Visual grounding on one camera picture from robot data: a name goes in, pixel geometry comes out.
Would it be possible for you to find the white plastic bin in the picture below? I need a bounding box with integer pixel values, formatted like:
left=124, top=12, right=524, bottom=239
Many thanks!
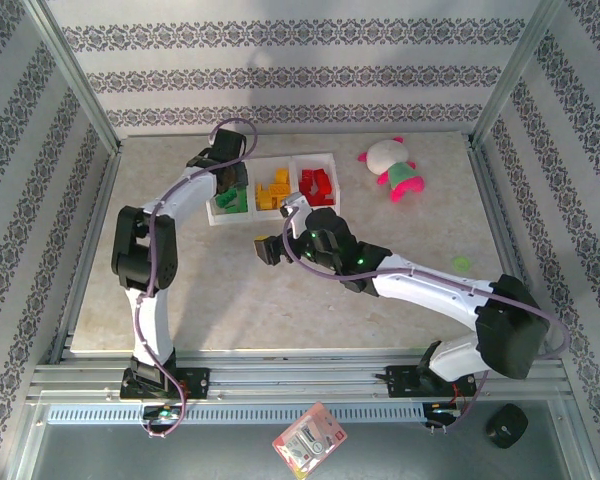
left=290, top=152, right=342, bottom=220
left=249, top=157, right=297, bottom=224
left=205, top=159, right=255, bottom=227

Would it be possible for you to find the pink white green plush toy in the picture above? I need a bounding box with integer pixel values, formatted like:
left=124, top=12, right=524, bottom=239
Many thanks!
left=357, top=135, right=426, bottom=204

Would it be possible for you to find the pink blister card package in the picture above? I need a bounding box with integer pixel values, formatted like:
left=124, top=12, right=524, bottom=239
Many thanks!
left=271, top=400, right=349, bottom=477

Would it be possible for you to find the black rounded plastic device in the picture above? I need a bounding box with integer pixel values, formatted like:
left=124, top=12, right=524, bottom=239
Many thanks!
left=484, top=403, right=530, bottom=450

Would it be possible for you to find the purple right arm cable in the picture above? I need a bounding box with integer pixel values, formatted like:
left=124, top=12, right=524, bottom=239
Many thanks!
left=279, top=205, right=572, bottom=431

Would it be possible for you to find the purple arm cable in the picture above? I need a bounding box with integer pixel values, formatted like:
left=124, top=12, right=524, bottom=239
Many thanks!
left=133, top=117, right=259, bottom=440
left=279, top=205, right=572, bottom=431

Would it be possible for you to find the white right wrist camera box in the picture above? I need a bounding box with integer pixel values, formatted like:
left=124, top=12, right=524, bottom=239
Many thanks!
left=278, top=193, right=315, bottom=242

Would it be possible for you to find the aluminium back rail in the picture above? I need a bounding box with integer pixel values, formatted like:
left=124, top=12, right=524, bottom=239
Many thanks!
left=117, top=130, right=476, bottom=141

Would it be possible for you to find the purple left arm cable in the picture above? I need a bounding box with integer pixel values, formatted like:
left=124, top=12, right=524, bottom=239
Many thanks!
left=133, top=117, right=259, bottom=440

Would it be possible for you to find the aluminium front rail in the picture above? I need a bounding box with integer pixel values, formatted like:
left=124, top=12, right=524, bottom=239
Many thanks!
left=29, top=348, right=574, bottom=404

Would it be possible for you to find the grey slotted cable duct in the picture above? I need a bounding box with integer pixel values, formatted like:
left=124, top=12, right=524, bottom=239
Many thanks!
left=46, top=402, right=427, bottom=427

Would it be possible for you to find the aluminium frame post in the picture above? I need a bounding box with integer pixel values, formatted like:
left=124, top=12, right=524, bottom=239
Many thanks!
left=469, top=0, right=565, bottom=149
left=22, top=0, right=124, bottom=154

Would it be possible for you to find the aluminium side rail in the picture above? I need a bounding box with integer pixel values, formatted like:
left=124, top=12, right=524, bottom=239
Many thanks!
left=465, top=137, right=574, bottom=381
left=49, top=142, right=124, bottom=364

